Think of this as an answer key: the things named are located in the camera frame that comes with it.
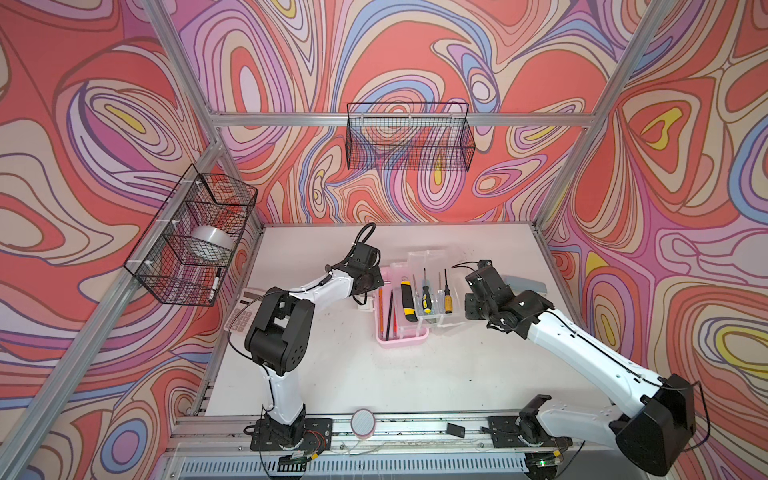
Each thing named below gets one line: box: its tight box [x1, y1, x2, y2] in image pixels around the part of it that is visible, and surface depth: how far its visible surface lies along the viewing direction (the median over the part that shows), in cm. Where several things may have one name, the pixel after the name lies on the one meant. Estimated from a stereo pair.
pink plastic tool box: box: [374, 266, 429, 350], surface depth 90 cm
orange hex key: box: [379, 288, 384, 339], surface depth 95 cm
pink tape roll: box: [350, 408, 376, 440], surface depth 72 cm
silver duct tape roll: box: [186, 226, 235, 265], surface depth 74 cm
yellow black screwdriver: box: [422, 268, 432, 314], surface depth 82 cm
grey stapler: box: [501, 275, 548, 297], surface depth 101 cm
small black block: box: [446, 423, 466, 439], surface depth 76 cm
